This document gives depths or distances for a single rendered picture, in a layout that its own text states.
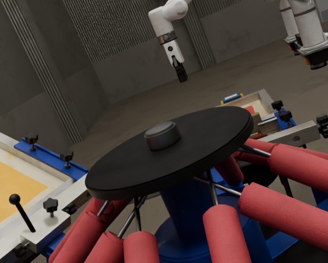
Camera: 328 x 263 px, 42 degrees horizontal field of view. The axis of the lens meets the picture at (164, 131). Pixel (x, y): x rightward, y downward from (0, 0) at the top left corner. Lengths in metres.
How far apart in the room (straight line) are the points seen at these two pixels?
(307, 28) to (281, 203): 1.44
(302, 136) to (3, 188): 0.97
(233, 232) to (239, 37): 9.60
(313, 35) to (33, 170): 1.28
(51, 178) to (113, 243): 0.85
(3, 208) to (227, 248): 0.95
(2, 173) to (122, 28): 8.96
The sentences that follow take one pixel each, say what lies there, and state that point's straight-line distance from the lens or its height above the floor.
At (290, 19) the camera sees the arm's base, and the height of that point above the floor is 1.24.
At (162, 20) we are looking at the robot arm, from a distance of 1.69.
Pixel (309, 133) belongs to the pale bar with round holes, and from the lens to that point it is 1.39.
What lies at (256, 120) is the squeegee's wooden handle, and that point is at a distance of 1.61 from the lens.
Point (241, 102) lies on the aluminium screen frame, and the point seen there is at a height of 0.98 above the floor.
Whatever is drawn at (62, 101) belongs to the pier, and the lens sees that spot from 7.85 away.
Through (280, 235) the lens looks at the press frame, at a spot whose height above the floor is 1.02.
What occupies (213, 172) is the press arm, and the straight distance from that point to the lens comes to 1.29.
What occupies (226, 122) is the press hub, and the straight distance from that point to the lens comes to 0.72.
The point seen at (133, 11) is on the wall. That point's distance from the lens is 10.26.
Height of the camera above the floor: 1.52
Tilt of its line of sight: 14 degrees down
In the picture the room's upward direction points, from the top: 23 degrees counter-clockwise
